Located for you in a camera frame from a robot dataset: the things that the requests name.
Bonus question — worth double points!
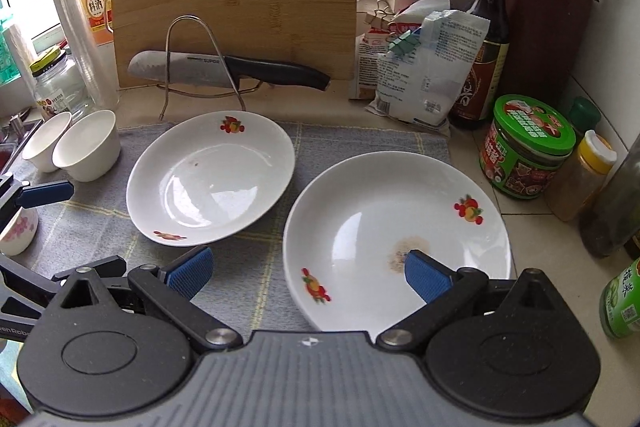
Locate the steel sink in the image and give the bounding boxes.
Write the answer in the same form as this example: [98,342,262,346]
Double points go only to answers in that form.
[0,107,43,172]

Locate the white plastic bag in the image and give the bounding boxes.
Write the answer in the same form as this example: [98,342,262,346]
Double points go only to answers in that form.
[392,0,451,25]

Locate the steel kitchen knife black handle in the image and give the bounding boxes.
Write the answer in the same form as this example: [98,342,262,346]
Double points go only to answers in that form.
[127,50,332,92]

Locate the glass jar with yellow-green lid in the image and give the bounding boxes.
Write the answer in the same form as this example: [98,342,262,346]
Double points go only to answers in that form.
[29,47,93,120]

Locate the dark red knife block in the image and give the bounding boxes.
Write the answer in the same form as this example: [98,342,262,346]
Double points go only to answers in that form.
[500,0,601,108]

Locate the white plate with fruit print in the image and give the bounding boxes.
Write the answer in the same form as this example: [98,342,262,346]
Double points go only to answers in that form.
[282,151,512,333]
[126,111,296,248]

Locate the metal binder clips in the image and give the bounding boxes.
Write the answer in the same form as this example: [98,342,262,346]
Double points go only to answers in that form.
[366,0,396,24]

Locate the metal wire rack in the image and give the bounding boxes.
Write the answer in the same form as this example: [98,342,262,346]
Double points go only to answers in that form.
[159,16,266,122]

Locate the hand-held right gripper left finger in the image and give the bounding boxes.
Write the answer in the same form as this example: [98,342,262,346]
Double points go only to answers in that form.
[60,246,243,354]

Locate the stack of clear plastic cups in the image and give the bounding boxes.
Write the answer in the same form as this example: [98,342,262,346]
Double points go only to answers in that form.
[46,0,121,112]

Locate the glass bottle with dark liquid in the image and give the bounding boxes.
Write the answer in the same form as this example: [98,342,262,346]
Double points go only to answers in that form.
[579,117,640,258]

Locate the white bowl with pink flowers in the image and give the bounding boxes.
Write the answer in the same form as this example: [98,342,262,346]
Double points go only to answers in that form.
[52,109,122,182]
[21,111,75,172]
[0,204,39,257]

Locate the green soap pump bottle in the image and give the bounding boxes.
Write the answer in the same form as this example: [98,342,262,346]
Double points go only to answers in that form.
[0,4,21,85]

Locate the grey and teal plaid towel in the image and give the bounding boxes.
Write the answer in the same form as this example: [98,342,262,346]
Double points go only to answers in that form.
[0,121,451,408]

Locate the spice jar with yellow cap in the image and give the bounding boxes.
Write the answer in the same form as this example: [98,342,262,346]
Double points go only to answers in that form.
[544,130,617,222]

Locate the dark soy sauce bottle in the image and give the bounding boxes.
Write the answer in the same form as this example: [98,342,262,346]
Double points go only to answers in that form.
[448,0,511,130]

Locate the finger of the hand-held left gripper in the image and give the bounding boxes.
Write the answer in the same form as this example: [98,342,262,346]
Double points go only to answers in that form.
[0,174,75,228]
[0,252,127,320]

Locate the white bag with blue print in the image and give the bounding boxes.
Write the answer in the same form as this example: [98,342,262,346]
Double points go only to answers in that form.
[365,9,490,130]

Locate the green binder clip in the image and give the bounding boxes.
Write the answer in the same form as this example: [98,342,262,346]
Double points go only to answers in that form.
[387,31,422,56]

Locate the green-capped bottle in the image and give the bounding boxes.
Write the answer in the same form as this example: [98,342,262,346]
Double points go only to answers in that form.
[567,97,602,142]

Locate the green label jar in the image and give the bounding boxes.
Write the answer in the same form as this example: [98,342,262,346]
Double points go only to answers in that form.
[599,257,640,340]

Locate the jar with green lid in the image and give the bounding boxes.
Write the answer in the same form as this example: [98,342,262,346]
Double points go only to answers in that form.
[479,94,577,200]

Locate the red and white packet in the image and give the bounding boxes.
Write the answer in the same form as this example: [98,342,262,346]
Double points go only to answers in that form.
[349,24,401,100]

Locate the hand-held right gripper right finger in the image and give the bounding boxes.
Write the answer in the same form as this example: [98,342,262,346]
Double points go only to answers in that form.
[376,250,568,354]

